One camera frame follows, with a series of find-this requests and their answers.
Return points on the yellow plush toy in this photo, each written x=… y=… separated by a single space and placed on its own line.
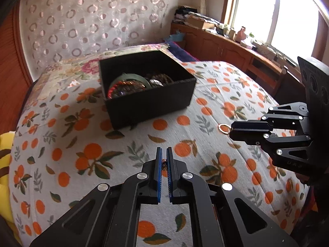
x=5 y=164

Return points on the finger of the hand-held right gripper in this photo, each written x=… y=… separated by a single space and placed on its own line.
x=282 y=154
x=282 y=115

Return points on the navy blue blanket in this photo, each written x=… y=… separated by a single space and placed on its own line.
x=185 y=55

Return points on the cardboard box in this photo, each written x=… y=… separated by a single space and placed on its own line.
x=200 y=23

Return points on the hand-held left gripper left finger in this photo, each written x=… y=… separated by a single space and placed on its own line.
x=159 y=175

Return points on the wooden headboard panel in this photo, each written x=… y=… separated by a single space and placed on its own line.
x=12 y=82

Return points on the teal tissue pack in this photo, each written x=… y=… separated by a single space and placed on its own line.
x=177 y=36

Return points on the green bangle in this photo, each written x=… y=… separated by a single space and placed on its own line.
x=133 y=77

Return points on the small dark jewelry piece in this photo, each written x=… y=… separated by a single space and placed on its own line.
x=164 y=163

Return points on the wooden cabinet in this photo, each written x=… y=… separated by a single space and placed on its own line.
x=205 y=43

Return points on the floral blanket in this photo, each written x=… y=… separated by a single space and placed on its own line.
x=77 y=69

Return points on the black jewelry box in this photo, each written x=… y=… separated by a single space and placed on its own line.
x=144 y=108

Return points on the stack of dark clothes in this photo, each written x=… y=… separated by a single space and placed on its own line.
x=182 y=14

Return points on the wood-framed window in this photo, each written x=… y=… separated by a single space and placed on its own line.
x=257 y=5

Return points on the white orange-print cloth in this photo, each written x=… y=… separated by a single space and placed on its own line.
x=77 y=133

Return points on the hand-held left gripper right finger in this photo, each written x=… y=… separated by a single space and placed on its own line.
x=169 y=175

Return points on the circle-pattern sheer curtain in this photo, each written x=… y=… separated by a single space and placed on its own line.
x=90 y=18

